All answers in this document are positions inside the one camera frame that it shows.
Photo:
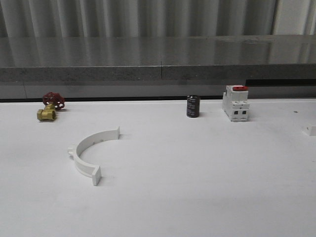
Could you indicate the white half pipe clamp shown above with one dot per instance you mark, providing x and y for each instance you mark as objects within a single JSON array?
[
  {"x": 87, "y": 169},
  {"x": 310, "y": 130}
]

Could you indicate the black cylindrical capacitor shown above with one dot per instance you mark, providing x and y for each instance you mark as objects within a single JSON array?
[{"x": 193, "y": 104}]

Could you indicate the brass valve red handwheel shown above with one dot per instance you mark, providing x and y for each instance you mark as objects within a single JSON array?
[{"x": 53, "y": 102}]

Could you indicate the grey stone counter ledge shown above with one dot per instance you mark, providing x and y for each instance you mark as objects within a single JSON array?
[{"x": 96, "y": 67}]

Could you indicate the white circuit breaker red switch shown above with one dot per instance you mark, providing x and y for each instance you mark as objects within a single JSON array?
[{"x": 235, "y": 103}]

